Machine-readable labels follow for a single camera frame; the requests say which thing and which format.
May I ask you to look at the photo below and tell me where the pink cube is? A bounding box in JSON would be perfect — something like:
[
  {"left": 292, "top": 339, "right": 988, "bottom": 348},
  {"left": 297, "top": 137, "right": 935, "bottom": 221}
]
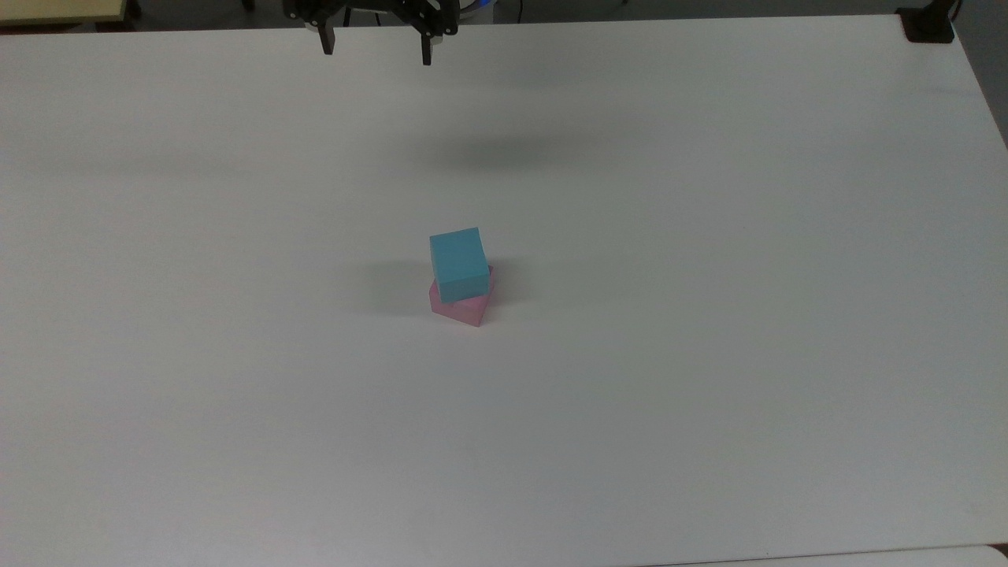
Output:
[{"left": 428, "top": 266, "right": 495, "bottom": 328}]

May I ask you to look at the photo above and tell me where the yellow wooden table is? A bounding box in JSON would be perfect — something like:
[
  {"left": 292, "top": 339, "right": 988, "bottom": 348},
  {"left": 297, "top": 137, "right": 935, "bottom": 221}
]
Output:
[{"left": 0, "top": 0, "right": 128, "bottom": 29}]

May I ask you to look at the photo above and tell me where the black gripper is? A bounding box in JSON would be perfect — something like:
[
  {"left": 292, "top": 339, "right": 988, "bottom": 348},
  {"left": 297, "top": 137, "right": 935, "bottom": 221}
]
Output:
[{"left": 283, "top": 0, "right": 460, "bottom": 67}]

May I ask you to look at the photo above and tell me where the blue cube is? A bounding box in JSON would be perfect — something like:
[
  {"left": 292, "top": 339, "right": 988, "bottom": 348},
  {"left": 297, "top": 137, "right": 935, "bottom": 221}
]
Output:
[{"left": 429, "top": 227, "right": 491, "bottom": 305}]

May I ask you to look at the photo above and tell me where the black table clamp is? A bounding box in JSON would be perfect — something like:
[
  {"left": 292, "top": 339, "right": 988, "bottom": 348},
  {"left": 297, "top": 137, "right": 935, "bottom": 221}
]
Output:
[{"left": 896, "top": 0, "right": 963, "bottom": 44}]

